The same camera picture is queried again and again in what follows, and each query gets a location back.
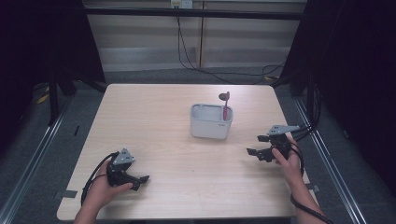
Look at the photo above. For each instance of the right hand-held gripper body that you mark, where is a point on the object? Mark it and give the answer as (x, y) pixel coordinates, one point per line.
(279, 140)

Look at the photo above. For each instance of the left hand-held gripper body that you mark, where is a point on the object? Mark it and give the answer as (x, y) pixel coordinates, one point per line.
(120, 169)

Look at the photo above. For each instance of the white plastic container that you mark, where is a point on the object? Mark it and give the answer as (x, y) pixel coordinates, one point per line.
(211, 123)

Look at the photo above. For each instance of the person's left hand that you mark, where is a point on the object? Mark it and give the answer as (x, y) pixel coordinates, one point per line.
(104, 191)

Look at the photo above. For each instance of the person's right hand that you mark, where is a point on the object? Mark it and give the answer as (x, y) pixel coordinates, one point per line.
(289, 168)

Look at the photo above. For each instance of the grey tape strip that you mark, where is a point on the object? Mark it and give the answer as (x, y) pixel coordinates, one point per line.
(313, 187)
(69, 194)

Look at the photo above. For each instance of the black floor tape strip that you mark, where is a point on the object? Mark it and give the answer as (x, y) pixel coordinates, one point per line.
(76, 130)

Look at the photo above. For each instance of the black curtain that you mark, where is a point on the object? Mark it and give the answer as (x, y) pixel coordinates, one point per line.
(351, 77)
(40, 46)

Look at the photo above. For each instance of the metal floor rail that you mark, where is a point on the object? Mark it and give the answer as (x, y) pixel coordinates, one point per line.
(330, 168)
(29, 169)

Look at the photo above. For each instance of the black horizontal frame bar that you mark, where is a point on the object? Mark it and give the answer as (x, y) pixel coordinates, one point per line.
(193, 13)

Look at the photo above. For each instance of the white wall socket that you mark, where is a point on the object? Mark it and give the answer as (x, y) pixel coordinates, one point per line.
(181, 3)

